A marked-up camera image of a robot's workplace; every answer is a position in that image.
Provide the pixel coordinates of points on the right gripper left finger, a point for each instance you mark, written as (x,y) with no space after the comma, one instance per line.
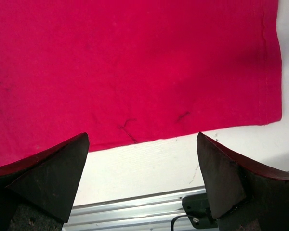
(37,192)

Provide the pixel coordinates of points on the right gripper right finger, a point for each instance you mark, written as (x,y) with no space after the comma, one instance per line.
(243,194)

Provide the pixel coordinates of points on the red t shirt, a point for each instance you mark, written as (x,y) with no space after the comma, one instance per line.
(132,71)

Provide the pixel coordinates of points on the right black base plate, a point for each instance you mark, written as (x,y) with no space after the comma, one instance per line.
(197,210)

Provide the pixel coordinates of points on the front aluminium rail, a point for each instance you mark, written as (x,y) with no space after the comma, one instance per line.
(144,213)

